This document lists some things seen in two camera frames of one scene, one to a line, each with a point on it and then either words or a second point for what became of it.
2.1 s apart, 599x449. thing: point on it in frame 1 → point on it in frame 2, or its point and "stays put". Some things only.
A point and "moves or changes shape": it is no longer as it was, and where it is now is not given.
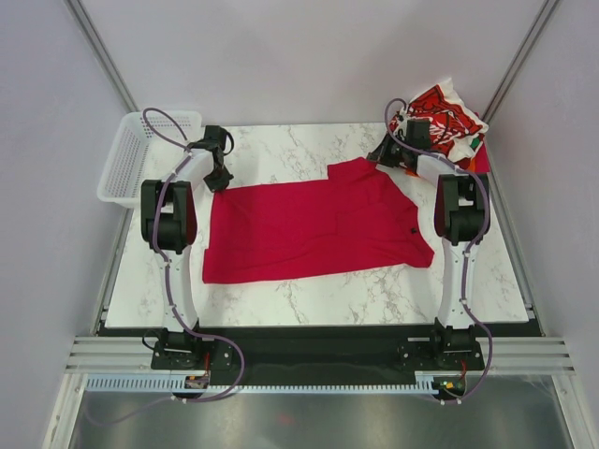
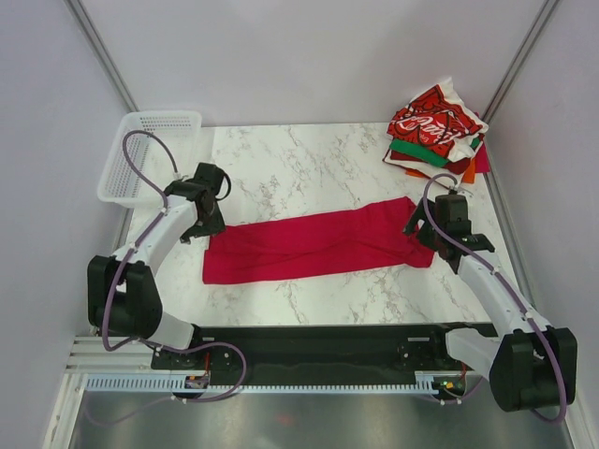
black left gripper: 220,185 → 215,225
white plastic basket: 153,146 stays put
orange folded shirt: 472,168 stays put
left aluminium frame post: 100,50 stays put
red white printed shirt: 455,131 stays put
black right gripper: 381,154 → 422,232
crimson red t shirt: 361,219 moves or changes shape
